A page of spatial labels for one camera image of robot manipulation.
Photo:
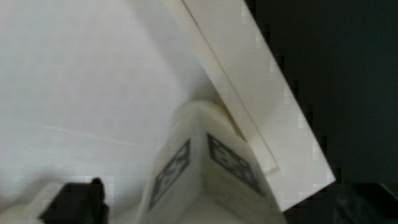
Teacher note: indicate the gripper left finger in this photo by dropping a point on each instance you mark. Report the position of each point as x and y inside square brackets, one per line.
[76, 206]

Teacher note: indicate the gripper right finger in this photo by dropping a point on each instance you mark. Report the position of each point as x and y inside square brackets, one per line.
[366, 204]

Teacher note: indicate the white table leg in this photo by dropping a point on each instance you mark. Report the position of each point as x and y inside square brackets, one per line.
[206, 186]

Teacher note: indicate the white square table top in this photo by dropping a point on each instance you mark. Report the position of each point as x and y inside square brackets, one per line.
[106, 62]

